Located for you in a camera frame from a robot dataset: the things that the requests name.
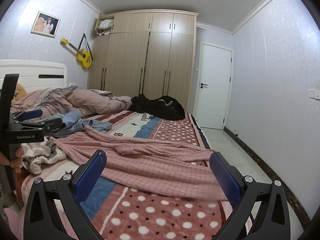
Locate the pink checked pants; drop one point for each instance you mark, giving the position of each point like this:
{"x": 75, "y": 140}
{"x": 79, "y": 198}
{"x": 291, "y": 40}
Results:
{"x": 162, "y": 167}

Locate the yellow guitar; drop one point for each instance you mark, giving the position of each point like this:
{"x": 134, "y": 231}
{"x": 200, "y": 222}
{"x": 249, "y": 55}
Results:
{"x": 84, "y": 57}

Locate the beige wooden wardrobe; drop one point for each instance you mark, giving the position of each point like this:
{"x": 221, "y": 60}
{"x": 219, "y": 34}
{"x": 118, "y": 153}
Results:
{"x": 150, "y": 52}

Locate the black garment pile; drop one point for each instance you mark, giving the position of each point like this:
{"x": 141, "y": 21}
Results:
{"x": 165, "y": 107}

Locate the framed wall photo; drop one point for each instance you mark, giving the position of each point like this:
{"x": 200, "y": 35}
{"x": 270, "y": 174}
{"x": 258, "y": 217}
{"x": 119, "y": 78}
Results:
{"x": 45, "y": 25}

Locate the white bed headboard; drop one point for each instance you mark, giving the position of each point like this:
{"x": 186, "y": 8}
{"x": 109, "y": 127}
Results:
{"x": 35, "y": 75}

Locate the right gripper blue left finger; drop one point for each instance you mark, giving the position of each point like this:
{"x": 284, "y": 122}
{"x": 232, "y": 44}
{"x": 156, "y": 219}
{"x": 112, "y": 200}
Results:
{"x": 42, "y": 220}

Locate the blue denim garment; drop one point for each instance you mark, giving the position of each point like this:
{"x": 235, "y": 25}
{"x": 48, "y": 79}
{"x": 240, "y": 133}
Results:
{"x": 72, "y": 122}

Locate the orange plush toy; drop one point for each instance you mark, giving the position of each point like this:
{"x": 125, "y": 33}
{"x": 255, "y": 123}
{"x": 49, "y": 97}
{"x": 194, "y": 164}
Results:
{"x": 19, "y": 93}

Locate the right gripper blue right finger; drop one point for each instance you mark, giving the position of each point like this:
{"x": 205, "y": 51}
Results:
{"x": 259, "y": 210}

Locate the white wall socket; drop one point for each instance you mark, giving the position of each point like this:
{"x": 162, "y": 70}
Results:
{"x": 314, "y": 94}

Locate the white grey patterned garment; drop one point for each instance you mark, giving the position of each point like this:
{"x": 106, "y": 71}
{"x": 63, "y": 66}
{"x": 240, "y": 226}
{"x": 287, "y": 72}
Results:
{"x": 38, "y": 153}

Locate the patterned fleece bed blanket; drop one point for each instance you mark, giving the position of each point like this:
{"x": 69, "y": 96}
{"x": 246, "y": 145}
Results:
{"x": 121, "y": 212}

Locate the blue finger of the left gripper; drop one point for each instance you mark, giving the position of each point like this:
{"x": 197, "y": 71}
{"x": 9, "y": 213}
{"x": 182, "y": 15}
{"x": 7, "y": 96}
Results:
{"x": 51, "y": 125}
{"x": 22, "y": 116}

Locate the pink striped duvet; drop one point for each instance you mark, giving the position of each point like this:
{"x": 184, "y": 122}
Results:
{"x": 52, "y": 101}

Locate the white bedroom door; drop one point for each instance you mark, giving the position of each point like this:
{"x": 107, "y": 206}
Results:
{"x": 214, "y": 85}

